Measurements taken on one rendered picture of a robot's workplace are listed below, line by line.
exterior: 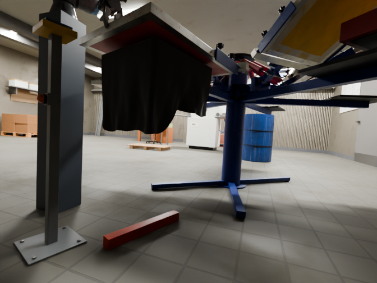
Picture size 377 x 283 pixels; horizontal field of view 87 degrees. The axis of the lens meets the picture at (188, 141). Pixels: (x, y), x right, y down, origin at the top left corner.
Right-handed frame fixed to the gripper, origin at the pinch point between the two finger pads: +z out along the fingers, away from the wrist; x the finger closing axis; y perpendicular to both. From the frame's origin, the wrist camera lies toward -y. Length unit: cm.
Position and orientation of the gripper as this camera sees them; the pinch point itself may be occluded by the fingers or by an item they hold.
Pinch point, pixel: (111, 27)
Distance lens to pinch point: 113.5
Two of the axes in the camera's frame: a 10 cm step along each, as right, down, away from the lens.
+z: -0.8, 10.0, 0.3
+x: -6.1, -0.3, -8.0
